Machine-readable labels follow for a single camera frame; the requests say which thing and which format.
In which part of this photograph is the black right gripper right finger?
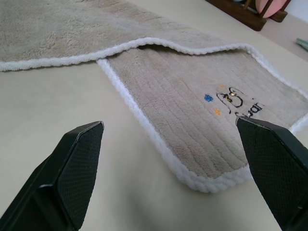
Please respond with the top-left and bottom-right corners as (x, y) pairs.
(235, 116), (308, 231)

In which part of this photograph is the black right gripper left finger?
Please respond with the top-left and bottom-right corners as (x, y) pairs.
(0, 120), (105, 231)

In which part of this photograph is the beige towel with white trim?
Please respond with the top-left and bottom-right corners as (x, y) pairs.
(0, 0), (308, 194)

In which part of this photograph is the pale green cloth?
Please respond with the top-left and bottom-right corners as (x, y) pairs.
(295, 38), (308, 51)

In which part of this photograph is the dark wooden rack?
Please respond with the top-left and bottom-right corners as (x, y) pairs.
(205, 0), (289, 32)

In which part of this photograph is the pink plate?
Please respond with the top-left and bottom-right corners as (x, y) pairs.
(255, 0), (291, 19)

